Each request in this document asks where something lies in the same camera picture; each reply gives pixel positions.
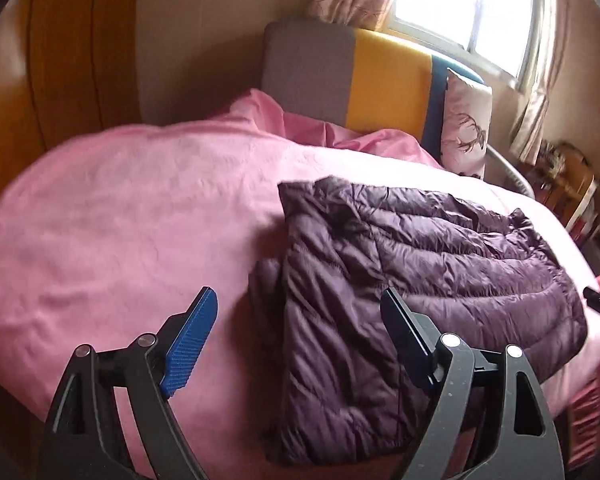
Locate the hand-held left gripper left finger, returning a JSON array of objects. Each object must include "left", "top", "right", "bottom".
[{"left": 39, "top": 286, "right": 219, "bottom": 480}]

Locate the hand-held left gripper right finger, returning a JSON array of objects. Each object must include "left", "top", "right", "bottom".
[{"left": 380, "top": 287, "right": 566, "bottom": 480}]

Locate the purple quilted puffer jacket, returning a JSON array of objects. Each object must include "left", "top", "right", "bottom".
[{"left": 248, "top": 176, "right": 589, "bottom": 466}]

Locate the light pink bed sheet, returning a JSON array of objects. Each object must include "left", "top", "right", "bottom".
[{"left": 472, "top": 180, "right": 600, "bottom": 416}]

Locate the person's red patterned clothing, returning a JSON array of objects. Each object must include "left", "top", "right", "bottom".
[{"left": 565, "top": 269, "right": 600, "bottom": 468}]

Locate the cluttered wooden shelf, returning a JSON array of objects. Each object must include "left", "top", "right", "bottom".
[{"left": 529, "top": 140, "right": 600, "bottom": 243}]

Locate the pink fleece blanket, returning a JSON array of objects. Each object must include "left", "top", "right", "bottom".
[{"left": 0, "top": 122, "right": 571, "bottom": 471}]

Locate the pink crumpled duvet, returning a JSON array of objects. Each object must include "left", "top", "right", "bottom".
[{"left": 227, "top": 88, "right": 446, "bottom": 171}]

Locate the deer print pillow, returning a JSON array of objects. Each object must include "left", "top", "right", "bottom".
[{"left": 440, "top": 67, "right": 494, "bottom": 180}]

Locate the grey yellow blue headboard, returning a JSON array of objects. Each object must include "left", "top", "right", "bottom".
[{"left": 261, "top": 20, "right": 486, "bottom": 157}]

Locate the brown wooden wardrobe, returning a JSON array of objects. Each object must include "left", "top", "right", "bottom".
[{"left": 0, "top": 0, "right": 148, "bottom": 213}]

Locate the window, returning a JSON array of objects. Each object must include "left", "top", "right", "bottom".
[{"left": 385, "top": 0, "right": 542, "bottom": 92}]

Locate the grey bed rail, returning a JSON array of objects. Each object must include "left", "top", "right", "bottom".
[{"left": 485, "top": 145, "right": 537, "bottom": 200}]

